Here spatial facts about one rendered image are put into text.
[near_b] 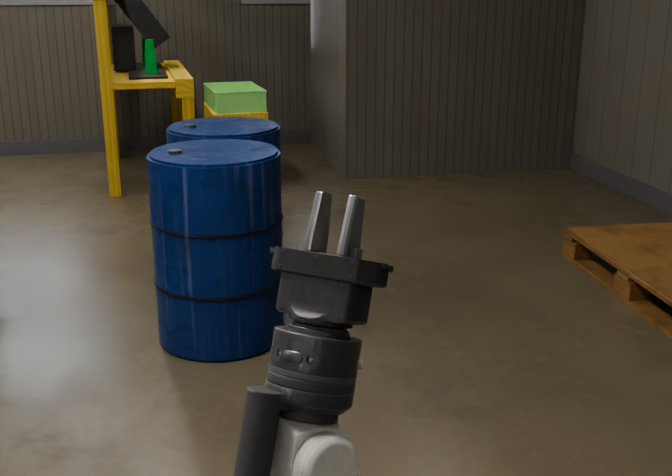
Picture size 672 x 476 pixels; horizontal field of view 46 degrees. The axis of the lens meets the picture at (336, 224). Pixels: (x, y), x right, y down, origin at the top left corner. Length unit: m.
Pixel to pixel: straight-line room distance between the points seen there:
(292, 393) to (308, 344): 0.05
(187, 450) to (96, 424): 0.37
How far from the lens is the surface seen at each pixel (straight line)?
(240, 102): 5.66
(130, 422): 2.87
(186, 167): 2.96
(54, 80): 7.25
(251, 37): 7.21
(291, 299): 0.79
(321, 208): 0.80
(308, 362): 0.76
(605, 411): 2.99
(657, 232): 4.54
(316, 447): 0.76
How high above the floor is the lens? 1.43
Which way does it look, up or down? 17 degrees down
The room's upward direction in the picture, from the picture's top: straight up
